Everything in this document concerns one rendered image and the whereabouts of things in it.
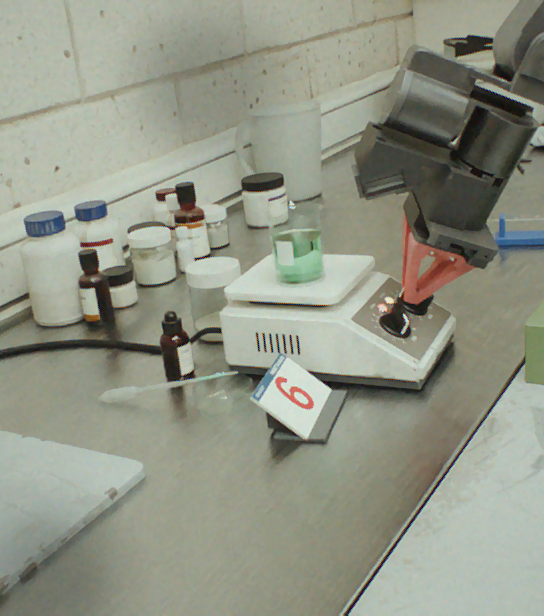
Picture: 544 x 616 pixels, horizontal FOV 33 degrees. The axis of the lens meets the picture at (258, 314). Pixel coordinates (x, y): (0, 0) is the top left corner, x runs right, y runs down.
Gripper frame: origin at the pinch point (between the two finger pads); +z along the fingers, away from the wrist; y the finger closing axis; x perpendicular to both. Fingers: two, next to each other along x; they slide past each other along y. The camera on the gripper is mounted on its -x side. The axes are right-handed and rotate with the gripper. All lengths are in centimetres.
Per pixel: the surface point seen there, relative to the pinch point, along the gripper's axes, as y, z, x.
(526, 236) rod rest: -27.5, 2.7, 23.1
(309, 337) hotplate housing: 5.0, 4.8, -9.4
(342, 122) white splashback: -103, 23, 16
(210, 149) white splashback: -66, 21, -14
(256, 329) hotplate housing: 2.6, 7.0, -13.7
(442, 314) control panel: 0.0, 1.4, 3.9
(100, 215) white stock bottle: -30.8, 18.4, -29.4
